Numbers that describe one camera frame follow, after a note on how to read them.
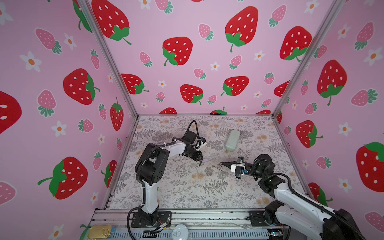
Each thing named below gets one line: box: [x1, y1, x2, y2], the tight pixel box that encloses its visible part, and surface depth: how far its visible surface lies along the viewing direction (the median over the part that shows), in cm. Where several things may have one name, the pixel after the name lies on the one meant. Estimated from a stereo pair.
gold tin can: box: [88, 224, 112, 240], surface depth 69 cm
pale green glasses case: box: [225, 130, 241, 152], surface depth 103 cm
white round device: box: [172, 224, 189, 240], surface depth 67 cm
